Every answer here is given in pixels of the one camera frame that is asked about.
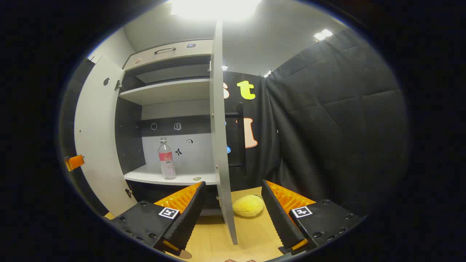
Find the black backdrop cloth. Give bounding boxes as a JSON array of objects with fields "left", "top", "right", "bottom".
[{"left": 59, "top": 27, "right": 410, "bottom": 219}]

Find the white cabinet drawer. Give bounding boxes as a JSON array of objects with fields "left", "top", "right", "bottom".
[{"left": 124, "top": 39, "right": 213, "bottom": 71}]

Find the yellow fruit toy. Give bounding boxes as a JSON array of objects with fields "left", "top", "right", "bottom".
[{"left": 232, "top": 195, "right": 265, "bottom": 218}]

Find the white and grey cabinet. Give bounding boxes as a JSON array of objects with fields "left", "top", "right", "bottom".
[{"left": 115, "top": 38, "right": 222, "bottom": 217}]

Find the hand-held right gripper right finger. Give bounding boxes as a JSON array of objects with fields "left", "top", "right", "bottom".
[{"left": 261, "top": 179, "right": 364, "bottom": 255}]

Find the white cabinet door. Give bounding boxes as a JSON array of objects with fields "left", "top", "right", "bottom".
[
  {"left": 74, "top": 55, "right": 139, "bottom": 217},
  {"left": 209, "top": 20, "right": 239, "bottom": 245}
]

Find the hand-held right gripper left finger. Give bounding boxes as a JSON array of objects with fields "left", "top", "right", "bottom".
[{"left": 109, "top": 181, "right": 207, "bottom": 257}]

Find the black metal rack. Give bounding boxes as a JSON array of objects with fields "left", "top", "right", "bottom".
[{"left": 225, "top": 103, "right": 246, "bottom": 168}]

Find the clear bottle with pink label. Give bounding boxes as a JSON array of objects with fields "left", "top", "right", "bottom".
[{"left": 158, "top": 137, "right": 177, "bottom": 180}]

